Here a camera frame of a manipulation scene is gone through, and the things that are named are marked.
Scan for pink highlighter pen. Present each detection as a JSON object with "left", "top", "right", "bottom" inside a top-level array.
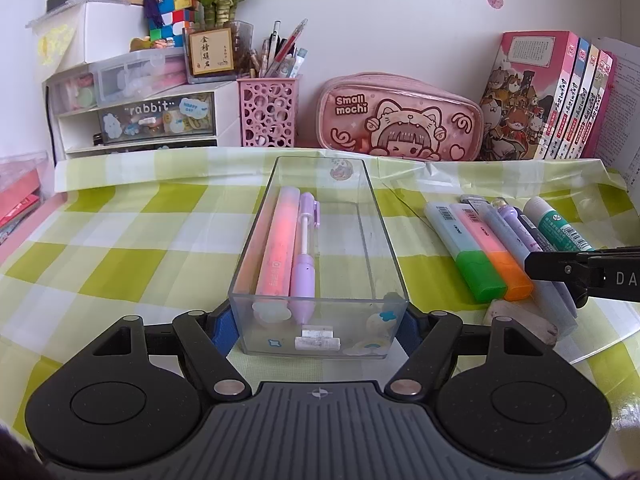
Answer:
[{"left": 255, "top": 186, "right": 301, "bottom": 311}]

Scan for white eraser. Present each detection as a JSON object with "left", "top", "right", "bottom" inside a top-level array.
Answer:
[{"left": 482, "top": 299, "right": 559, "bottom": 347}]

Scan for pink perforated pen holder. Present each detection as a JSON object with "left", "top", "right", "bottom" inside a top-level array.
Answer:
[{"left": 236, "top": 74, "right": 301, "bottom": 149}]

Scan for red books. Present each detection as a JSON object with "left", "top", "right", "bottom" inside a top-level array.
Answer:
[{"left": 0, "top": 155, "right": 48, "bottom": 246}]

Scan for framed calligraphy sign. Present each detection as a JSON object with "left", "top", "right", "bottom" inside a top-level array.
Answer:
[{"left": 186, "top": 27, "right": 235, "bottom": 77}]

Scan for colourful puzzle cube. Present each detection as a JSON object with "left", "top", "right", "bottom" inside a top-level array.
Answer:
[{"left": 149, "top": 0, "right": 198, "bottom": 47}]

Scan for grey-blue pen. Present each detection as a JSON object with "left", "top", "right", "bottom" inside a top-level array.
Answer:
[{"left": 460, "top": 195, "right": 578, "bottom": 333}]

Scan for stack of printed paper sheets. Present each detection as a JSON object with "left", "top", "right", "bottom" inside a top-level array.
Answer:
[{"left": 592, "top": 37, "right": 640, "bottom": 191}]

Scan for lucky bamboo in glass vase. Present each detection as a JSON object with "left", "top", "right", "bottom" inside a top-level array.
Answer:
[{"left": 177, "top": 0, "right": 276, "bottom": 84}]

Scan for green and white glue stick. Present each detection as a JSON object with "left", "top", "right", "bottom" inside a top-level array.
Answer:
[{"left": 522, "top": 196, "right": 596, "bottom": 253}]

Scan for bunch of pens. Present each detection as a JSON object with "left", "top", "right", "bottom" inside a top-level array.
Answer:
[{"left": 247, "top": 17, "right": 309, "bottom": 80}]

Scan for pink cartoon cover book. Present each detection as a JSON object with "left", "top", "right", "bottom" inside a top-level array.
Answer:
[
  {"left": 575, "top": 50, "right": 617, "bottom": 158},
  {"left": 479, "top": 31, "right": 581, "bottom": 161},
  {"left": 560, "top": 45, "right": 601, "bottom": 158},
  {"left": 542, "top": 37, "right": 593, "bottom": 158}
]

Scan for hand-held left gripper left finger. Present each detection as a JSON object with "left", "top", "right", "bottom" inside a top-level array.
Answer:
[{"left": 94, "top": 302, "right": 252, "bottom": 402}]

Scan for orange highlighter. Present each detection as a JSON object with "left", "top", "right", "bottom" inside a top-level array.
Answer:
[{"left": 452, "top": 203, "right": 535, "bottom": 302}]

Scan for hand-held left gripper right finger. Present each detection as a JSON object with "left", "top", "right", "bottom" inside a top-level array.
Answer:
[{"left": 384, "top": 305, "right": 543, "bottom": 402}]

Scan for white drawer organizer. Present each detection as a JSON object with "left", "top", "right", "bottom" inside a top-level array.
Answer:
[{"left": 42, "top": 80, "right": 241, "bottom": 161}]

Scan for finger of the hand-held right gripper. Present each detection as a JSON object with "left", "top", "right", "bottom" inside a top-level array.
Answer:
[{"left": 523, "top": 248, "right": 608, "bottom": 309}]

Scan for clear plastic storage box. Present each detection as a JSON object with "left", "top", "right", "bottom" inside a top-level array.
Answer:
[{"left": 94, "top": 49, "right": 190, "bottom": 107}]

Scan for purple flower-cap pen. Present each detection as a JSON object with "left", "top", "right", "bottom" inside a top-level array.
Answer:
[{"left": 491, "top": 196, "right": 543, "bottom": 261}]

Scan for green checked tablecloth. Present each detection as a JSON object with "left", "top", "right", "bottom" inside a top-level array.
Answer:
[{"left": 0, "top": 146, "right": 640, "bottom": 461}]

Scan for green highlighter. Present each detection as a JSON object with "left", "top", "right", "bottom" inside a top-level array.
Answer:
[{"left": 424, "top": 201, "right": 508, "bottom": 304}]

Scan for clear plastic organizer box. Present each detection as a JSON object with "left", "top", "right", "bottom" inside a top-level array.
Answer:
[{"left": 227, "top": 156, "right": 411, "bottom": 360}]

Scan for light purple pen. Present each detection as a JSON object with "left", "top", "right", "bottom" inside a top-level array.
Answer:
[{"left": 289, "top": 192, "right": 321, "bottom": 325}]

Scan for small yellow toy figures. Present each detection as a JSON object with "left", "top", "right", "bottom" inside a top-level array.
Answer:
[{"left": 129, "top": 35, "right": 176, "bottom": 53}]

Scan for pink cartoon pencil case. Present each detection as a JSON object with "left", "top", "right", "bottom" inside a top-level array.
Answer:
[{"left": 316, "top": 72, "right": 485, "bottom": 162}]

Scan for white storage box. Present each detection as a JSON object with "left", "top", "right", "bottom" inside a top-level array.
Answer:
[{"left": 27, "top": 0, "right": 156, "bottom": 68}]

